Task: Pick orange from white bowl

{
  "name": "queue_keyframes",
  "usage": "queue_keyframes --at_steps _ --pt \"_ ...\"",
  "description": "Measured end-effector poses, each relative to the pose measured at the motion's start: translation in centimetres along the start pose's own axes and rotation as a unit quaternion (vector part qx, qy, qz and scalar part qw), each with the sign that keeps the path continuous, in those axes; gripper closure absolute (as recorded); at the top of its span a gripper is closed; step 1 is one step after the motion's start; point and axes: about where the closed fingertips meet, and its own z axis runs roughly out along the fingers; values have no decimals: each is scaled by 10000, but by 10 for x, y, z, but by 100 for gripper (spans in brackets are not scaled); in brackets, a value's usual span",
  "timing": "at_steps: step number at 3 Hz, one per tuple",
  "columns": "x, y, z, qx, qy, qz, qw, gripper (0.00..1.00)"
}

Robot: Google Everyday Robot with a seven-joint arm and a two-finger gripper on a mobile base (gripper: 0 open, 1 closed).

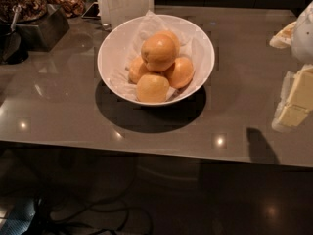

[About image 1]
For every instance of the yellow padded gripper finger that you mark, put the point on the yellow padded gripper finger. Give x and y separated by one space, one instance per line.
283 38
296 100

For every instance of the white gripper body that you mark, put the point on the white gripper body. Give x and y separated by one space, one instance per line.
303 38

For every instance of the orange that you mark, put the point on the orange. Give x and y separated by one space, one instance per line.
137 69
180 73
158 52
174 38
152 88

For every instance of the white ceramic bowl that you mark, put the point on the white ceramic bowl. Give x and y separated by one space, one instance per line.
112 49

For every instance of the bowl of dried mushrooms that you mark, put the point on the bowl of dried mushrooms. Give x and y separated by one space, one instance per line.
72 8

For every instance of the white paper liner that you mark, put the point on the white paper liner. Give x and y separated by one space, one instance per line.
148 23

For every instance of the white paper container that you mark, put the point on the white paper container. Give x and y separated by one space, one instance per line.
116 12

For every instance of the black smartphone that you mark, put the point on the black smartphone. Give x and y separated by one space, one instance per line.
92 12

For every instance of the dark metal box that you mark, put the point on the dark metal box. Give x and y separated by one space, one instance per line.
43 34

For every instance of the glass jar of nuts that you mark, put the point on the glass jar of nuts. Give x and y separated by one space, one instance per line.
30 10

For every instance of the black round container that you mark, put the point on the black round container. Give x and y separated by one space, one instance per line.
12 49

